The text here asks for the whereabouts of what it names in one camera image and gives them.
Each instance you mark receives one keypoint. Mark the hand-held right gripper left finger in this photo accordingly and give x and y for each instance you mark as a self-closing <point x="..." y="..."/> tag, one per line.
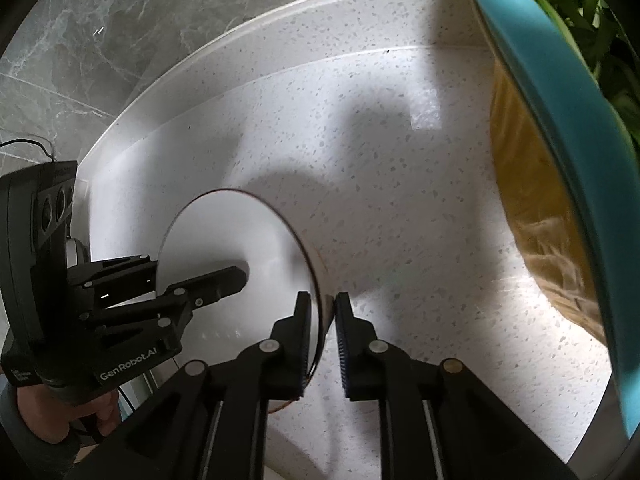
<point x="302" y="345"/>

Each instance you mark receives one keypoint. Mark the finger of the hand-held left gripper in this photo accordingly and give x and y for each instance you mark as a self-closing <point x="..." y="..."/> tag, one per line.
<point x="215" y="285"/>
<point x="115" y="280"/>

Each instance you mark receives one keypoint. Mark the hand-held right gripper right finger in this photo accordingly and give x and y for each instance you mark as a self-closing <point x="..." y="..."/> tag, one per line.
<point x="342" y="345"/>

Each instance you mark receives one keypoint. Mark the large white bowl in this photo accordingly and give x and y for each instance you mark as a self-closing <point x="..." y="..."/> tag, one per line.
<point x="225" y="240"/>

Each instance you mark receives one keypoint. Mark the person's left forearm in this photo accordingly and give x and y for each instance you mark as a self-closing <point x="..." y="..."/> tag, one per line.
<point x="15" y="445"/>

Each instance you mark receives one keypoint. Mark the person's left hand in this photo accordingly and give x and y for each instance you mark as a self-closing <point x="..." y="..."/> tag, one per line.
<point x="42" y="410"/>

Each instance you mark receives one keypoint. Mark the yellow ribbed basket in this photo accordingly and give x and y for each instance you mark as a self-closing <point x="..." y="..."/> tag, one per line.
<point x="530" y="185"/>

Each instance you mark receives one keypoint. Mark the teal colander basket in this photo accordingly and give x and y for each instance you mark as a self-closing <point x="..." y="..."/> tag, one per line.
<point x="550" y="110"/>

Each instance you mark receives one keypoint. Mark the green leafy vegetables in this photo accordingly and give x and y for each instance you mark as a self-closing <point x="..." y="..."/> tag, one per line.
<point x="600" y="35"/>

